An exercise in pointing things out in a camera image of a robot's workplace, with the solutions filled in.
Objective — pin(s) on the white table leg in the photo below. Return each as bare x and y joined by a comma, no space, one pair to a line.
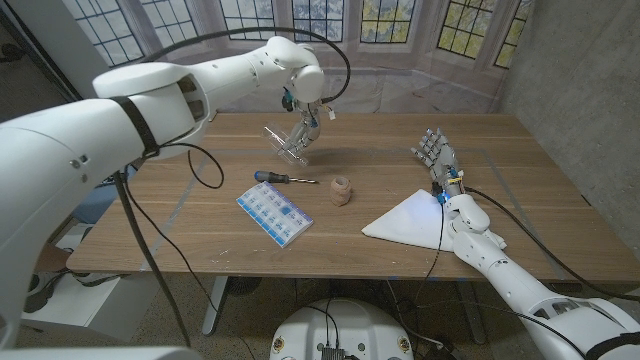
215,305

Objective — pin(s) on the white folded towel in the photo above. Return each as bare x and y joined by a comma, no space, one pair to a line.
410,222

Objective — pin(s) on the clear glass flask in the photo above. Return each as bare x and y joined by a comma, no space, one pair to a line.
274,136

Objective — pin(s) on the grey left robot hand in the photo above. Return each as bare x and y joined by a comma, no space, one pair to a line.
307,130

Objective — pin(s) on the blue white pill organizer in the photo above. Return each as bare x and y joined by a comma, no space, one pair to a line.
277,215

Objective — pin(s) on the person bare leg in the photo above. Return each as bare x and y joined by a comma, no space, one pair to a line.
50,257

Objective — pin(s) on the grey table leg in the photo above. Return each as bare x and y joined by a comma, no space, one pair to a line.
471,312

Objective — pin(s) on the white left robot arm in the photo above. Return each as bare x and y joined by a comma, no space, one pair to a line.
50,165

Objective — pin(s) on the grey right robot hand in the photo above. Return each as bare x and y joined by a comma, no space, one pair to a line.
442,160

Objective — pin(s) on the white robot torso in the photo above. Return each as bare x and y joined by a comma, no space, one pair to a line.
345,325

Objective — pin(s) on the printed window backdrop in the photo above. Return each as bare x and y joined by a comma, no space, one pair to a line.
400,85

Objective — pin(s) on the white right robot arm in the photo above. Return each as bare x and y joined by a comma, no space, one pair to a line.
510,285

